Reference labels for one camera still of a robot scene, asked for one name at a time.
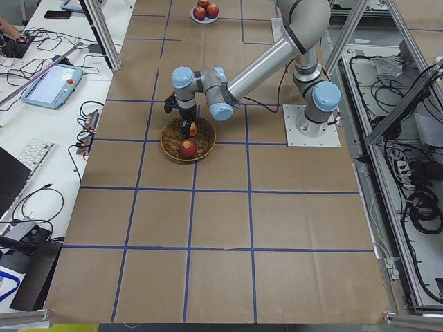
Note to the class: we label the red apple plate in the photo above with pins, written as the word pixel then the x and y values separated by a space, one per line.
pixel 203 3
pixel 212 11
pixel 199 13

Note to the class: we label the white keyboard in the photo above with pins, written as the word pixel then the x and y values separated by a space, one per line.
pixel 34 154

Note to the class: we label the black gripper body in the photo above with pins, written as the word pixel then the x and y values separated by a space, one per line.
pixel 187 112

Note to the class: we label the aluminium frame post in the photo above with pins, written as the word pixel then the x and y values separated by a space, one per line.
pixel 96 20

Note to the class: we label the red apple plate outer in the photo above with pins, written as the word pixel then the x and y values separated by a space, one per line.
pixel 203 3

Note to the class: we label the red apple plate back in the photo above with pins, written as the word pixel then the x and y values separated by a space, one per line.
pixel 212 11

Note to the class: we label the dark red apple in basket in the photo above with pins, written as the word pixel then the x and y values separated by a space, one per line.
pixel 187 149

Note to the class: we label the red apple plate front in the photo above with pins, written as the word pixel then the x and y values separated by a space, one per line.
pixel 199 13

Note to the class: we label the woven wicker basket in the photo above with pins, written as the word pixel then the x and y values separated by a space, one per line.
pixel 171 137

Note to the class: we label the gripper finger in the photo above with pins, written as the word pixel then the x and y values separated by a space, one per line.
pixel 185 128

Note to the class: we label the light blue plate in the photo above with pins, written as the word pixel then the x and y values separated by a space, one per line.
pixel 206 21

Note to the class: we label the blue teach pendant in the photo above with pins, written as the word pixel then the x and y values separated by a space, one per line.
pixel 54 88

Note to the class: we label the red yellow apple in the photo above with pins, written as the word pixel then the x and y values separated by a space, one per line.
pixel 193 129

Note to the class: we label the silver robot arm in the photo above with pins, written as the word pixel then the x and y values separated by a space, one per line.
pixel 304 22

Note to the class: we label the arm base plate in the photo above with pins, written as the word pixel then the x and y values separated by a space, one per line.
pixel 328 138

